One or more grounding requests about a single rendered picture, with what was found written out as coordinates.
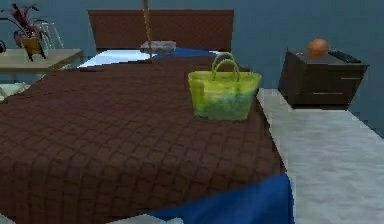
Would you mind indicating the tan wooden pole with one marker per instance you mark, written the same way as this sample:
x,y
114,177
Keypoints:
x,y
146,30

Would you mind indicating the brown quilted bed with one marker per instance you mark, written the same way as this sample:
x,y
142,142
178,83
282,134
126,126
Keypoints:
x,y
116,133

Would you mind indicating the purple house plant gold pot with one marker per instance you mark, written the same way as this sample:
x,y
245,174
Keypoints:
x,y
27,30

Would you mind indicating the grey folded pillow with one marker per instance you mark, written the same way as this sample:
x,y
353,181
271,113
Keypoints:
x,y
158,47

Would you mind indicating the beige side table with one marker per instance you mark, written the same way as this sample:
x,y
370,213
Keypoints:
x,y
36,60

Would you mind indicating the dark brown nightstand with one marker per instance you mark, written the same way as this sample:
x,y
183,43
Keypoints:
x,y
320,81

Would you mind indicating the black remote control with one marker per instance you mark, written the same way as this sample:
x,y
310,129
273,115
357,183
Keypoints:
x,y
344,56

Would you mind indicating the orange basketball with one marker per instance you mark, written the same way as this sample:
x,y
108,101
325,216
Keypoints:
x,y
317,48

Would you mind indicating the yellow green woven basket bag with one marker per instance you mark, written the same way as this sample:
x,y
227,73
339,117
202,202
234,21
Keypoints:
x,y
223,93

